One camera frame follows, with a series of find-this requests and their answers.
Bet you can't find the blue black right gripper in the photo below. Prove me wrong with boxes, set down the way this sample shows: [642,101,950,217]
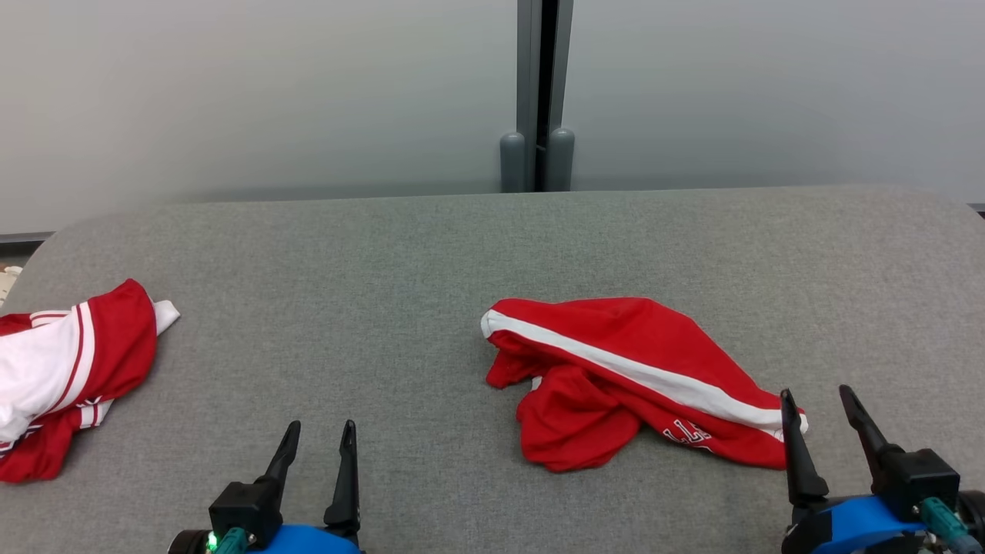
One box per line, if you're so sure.
[780,385,985,554]

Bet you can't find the grey partition post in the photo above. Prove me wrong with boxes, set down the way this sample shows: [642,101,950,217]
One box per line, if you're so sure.
[499,0,576,193]

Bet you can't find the red and white basketball jersey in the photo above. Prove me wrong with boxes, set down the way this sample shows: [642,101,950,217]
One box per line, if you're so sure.
[0,279,182,484]

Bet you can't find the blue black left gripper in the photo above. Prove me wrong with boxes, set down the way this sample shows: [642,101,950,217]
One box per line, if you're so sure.
[168,419,366,554]

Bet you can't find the left cable with teal connector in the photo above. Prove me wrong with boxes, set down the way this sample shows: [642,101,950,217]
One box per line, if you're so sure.
[206,527,249,554]

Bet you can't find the cable with teal connector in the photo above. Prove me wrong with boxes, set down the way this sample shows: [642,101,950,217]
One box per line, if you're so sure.
[920,496,985,554]
[206,527,249,554]

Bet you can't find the right cable with teal connector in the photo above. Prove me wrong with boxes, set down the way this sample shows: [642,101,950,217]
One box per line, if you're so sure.
[920,496,985,554]

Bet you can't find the red shorts with white stripe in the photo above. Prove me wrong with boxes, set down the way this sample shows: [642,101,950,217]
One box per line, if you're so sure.
[481,297,810,473]

